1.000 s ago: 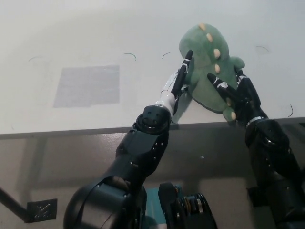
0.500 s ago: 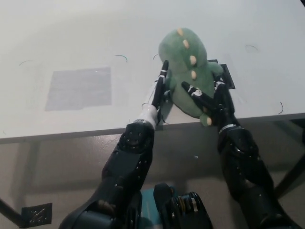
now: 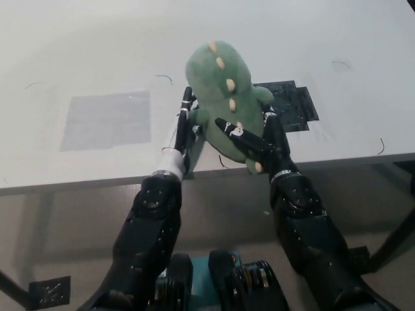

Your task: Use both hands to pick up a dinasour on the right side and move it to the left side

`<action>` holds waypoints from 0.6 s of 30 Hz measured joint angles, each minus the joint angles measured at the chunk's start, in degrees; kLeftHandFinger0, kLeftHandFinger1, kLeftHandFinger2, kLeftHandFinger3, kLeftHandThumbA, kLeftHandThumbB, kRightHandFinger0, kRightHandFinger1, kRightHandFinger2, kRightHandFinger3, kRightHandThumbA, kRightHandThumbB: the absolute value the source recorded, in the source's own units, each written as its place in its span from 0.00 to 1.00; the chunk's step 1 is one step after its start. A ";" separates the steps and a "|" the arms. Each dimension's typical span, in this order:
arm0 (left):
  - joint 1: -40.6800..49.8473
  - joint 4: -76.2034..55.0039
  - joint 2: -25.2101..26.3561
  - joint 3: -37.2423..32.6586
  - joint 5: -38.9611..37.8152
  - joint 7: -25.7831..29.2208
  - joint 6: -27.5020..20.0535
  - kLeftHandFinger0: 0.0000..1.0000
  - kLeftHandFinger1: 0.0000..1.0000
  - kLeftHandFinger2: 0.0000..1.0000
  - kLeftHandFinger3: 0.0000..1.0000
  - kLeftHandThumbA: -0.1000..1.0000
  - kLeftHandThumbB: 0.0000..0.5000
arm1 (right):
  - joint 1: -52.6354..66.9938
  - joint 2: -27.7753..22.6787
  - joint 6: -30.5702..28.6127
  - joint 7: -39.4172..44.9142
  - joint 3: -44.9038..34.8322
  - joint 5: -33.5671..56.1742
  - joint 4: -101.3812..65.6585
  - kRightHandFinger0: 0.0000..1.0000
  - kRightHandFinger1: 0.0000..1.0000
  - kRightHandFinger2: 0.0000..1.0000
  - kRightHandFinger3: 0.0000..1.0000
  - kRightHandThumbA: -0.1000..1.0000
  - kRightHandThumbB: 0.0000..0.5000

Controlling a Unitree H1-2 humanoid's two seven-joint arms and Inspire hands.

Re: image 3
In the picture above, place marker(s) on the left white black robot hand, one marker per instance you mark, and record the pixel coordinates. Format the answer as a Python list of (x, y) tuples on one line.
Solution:
[(173, 158)]

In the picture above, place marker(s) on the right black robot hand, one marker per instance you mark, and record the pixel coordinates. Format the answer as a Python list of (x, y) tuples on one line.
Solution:
[(275, 145)]

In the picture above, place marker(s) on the green plush dinosaur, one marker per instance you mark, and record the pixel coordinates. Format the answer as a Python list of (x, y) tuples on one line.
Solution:
[(220, 87)]

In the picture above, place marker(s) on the black tape patch on table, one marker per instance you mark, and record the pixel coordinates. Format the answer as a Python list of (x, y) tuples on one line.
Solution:
[(295, 103)]

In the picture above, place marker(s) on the grey tape square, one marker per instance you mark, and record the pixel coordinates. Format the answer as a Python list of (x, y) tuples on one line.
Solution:
[(103, 121)]

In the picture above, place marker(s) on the black teal robot torso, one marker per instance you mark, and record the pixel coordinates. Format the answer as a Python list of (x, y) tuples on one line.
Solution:
[(220, 282)]

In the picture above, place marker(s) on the black metal table leg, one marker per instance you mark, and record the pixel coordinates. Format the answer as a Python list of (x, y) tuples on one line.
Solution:
[(14, 288), (394, 246)]

